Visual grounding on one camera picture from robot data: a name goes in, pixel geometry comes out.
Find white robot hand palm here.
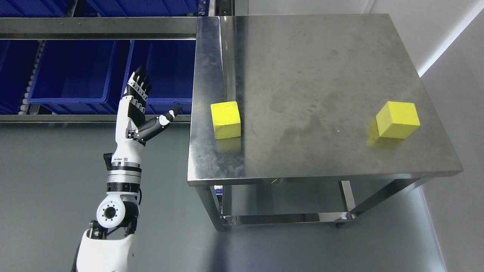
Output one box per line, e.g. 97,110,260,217
113,95,146,158

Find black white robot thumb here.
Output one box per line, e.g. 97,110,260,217
133,105,183,144

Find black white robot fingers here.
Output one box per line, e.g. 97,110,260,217
126,66,152,103

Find yellow foam block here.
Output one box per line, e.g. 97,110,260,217
376,100,420,139
210,101,242,140

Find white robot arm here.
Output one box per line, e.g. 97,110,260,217
71,66,182,272

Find metal roller shelf rack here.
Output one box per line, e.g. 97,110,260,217
0,0,237,124

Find blue plastic bin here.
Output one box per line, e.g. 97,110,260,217
124,40,196,115
0,0,74,18
87,0,200,17
0,40,39,115
28,40,130,115

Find stainless steel table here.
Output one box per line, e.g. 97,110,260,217
187,14,463,231

